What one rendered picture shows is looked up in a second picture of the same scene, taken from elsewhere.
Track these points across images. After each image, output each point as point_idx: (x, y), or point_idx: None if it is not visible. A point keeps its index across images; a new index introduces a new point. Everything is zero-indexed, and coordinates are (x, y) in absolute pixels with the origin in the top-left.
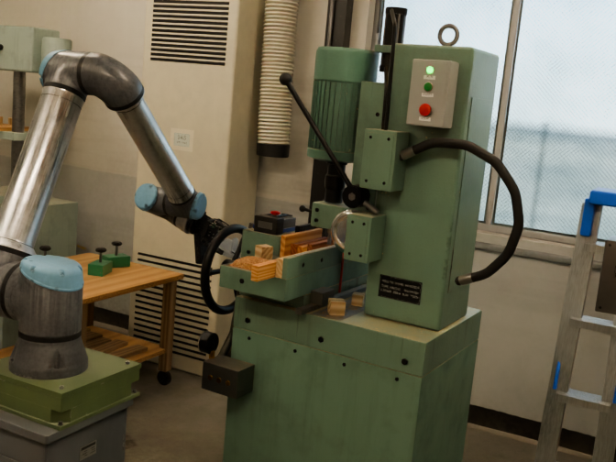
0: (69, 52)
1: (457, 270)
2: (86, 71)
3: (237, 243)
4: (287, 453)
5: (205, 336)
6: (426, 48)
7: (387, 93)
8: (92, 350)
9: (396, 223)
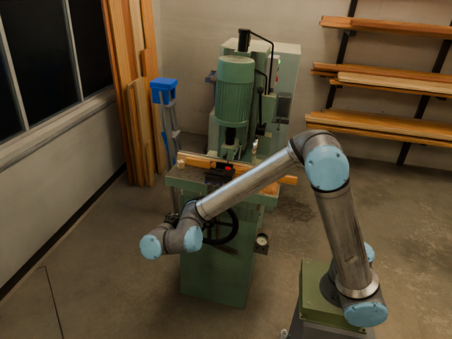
0: (337, 144)
1: None
2: None
3: (177, 214)
4: None
5: (266, 236)
6: (268, 50)
7: (270, 77)
8: (304, 284)
9: None
